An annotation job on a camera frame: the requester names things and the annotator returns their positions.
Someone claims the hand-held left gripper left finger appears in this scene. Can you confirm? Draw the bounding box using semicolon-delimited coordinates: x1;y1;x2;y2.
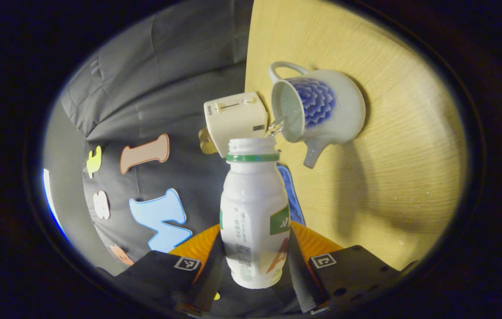
100;224;227;316

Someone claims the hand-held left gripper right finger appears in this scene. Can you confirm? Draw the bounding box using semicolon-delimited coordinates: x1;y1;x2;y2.
286;221;420;315

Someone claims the white plastic water bottle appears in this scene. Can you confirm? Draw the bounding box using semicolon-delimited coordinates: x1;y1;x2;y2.
220;137;291;289

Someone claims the white blue-patterned teacup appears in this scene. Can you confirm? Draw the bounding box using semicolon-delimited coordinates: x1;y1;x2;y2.
269;61;367;169

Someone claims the blue towel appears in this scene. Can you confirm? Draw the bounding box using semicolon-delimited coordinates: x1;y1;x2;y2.
277;165;307;226

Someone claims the toasted bread slice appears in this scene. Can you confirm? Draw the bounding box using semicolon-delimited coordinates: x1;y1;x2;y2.
198;128;219;155

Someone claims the white toaster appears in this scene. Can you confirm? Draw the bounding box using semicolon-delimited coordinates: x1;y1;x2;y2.
204;92;269;158

